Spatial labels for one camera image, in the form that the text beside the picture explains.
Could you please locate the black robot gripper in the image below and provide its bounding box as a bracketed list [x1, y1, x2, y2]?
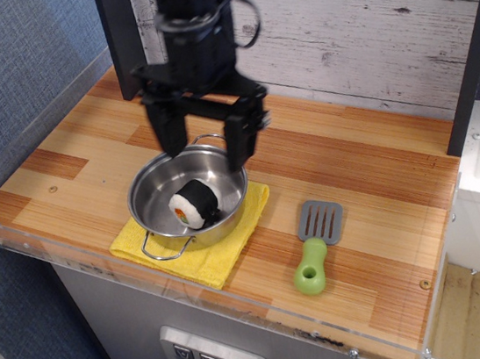
[134, 5, 268, 172]

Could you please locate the plush sushi roll toy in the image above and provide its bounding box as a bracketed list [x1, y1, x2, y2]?
[168, 178, 223, 230]

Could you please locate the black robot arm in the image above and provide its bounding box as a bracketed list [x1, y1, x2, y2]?
[133, 0, 269, 172]

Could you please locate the yellow cloth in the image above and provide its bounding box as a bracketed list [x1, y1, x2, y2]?
[109, 182, 270, 290]

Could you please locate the grey toy fridge cabinet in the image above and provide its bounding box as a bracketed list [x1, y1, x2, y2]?
[50, 219, 391, 359]

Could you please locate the clear acrylic table guard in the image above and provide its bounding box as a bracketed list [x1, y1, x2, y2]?
[0, 71, 459, 359]

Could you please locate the grey spatula green handle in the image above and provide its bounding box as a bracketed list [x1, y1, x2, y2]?
[293, 200, 343, 296]

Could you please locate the black left frame post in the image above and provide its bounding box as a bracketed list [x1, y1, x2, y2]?
[94, 0, 147, 101]

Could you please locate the black frame post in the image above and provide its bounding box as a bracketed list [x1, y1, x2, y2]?
[446, 0, 480, 157]
[94, 0, 147, 101]

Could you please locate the black right frame post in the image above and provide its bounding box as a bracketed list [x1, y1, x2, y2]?
[446, 0, 480, 157]

